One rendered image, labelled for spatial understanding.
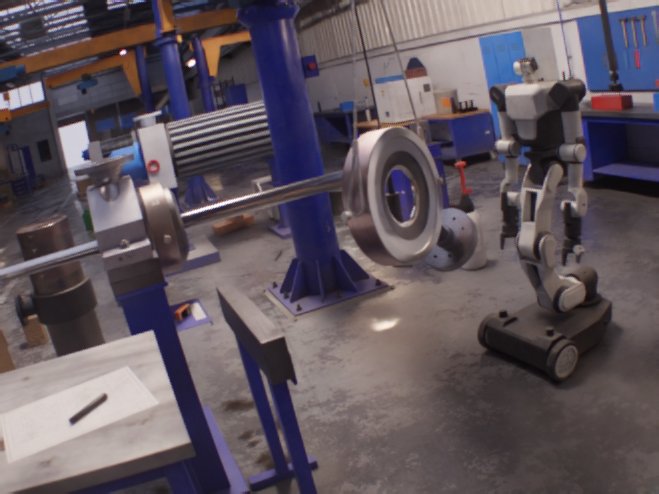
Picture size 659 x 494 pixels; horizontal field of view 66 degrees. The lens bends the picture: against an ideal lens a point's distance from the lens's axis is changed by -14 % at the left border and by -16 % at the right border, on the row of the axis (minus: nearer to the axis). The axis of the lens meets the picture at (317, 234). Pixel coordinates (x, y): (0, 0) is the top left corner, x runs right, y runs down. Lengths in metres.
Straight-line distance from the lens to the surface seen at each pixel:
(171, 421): 1.36
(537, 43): 7.15
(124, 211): 2.19
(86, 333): 3.83
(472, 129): 8.32
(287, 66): 4.03
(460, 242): 1.78
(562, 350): 2.76
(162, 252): 2.25
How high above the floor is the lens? 1.52
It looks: 15 degrees down
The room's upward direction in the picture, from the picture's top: 12 degrees counter-clockwise
